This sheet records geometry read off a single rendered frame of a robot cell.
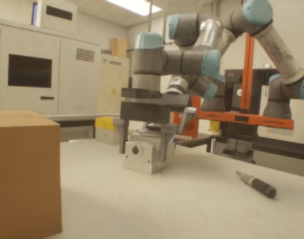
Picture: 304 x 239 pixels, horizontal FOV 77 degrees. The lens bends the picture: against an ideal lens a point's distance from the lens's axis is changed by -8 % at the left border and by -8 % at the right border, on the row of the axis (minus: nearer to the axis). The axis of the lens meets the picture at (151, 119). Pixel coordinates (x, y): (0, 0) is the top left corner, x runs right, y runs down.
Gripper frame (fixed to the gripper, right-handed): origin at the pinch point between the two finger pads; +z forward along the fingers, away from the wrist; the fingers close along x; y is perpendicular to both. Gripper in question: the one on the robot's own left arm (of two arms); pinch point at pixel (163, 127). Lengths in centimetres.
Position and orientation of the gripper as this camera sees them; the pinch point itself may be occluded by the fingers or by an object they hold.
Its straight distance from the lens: 68.7
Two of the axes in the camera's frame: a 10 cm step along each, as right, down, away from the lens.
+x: 9.0, 1.1, -4.2
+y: -2.9, -5.8, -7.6
